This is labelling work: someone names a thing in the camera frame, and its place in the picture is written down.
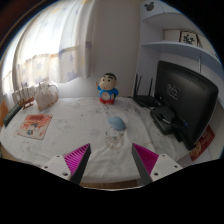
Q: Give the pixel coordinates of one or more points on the red booklet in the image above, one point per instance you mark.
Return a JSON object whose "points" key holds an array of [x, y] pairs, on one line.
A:
{"points": [[202, 143]]}

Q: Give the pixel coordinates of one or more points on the orange wooden chair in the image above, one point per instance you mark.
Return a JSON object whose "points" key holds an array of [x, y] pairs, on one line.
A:
{"points": [[2, 113]]}

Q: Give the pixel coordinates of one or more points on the black computer monitor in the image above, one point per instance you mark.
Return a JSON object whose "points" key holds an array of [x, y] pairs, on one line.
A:
{"points": [[186, 96]]}

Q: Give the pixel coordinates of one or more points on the black router with antennas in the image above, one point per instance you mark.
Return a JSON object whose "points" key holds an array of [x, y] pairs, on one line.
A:
{"points": [[145, 99]]}

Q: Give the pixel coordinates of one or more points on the white printed tablecloth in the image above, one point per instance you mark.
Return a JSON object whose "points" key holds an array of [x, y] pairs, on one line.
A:
{"points": [[80, 126]]}

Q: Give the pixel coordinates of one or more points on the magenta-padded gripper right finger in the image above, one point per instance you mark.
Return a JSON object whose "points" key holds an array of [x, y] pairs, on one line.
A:
{"points": [[145, 158]]}

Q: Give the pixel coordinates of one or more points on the black box device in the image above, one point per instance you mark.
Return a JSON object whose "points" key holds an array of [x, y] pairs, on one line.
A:
{"points": [[162, 119]]}

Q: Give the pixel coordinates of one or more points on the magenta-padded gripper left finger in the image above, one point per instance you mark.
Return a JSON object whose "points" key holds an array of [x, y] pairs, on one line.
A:
{"points": [[78, 157]]}

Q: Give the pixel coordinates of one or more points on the light blue computer mouse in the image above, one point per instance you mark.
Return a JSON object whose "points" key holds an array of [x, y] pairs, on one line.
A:
{"points": [[116, 122]]}

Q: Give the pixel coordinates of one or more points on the white wall shelf unit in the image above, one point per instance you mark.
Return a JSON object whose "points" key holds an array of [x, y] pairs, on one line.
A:
{"points": [[180, 43]]}

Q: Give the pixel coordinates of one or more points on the white star-print curtain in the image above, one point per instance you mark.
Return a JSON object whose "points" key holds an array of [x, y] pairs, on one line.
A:
{"points": [[53, 43]]}

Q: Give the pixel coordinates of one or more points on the cartoon boy figurine clock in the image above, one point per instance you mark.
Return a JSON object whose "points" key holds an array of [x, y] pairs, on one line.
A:
{"points": [[107, 88]]}

